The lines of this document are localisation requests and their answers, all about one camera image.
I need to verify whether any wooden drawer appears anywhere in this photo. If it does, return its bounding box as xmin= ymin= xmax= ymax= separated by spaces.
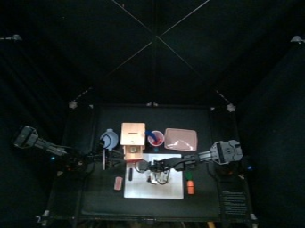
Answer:
xmin=124 ymin=144 xmax=146 ymax=164

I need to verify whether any wooden drawer cabinet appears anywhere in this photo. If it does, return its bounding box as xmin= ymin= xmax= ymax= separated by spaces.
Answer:
xmin=120 ymin=122 xmax=148 ymax=147

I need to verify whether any white cutting board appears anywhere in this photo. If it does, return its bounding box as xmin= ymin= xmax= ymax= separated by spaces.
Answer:
xmin=124 ymin=153 xmax=185 ymax=200

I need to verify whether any blue plate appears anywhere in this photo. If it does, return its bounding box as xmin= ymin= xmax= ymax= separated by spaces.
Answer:
xmin=100 ymin=128 xmax=121 ymax=151

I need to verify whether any orange toy carrot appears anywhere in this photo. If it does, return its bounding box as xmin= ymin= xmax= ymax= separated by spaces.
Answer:
xmin=187 ymin=171 xmax=197 ymax=196

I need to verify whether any pink rectangular block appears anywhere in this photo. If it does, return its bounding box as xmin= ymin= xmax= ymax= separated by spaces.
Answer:
xmin=114 ymin=176 xmax=125 ymax=191

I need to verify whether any pink square tray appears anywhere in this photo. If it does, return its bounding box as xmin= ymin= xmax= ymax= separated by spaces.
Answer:
xmin=164 ymin=127 xmax=200 ymax=152

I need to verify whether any thin diagonal brace wire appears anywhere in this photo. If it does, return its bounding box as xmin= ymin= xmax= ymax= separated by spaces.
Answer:
xmin=112 ymin=0 xmax=235 ymax=106
xmin=77 ymin=0 xmax=212 ymax=97

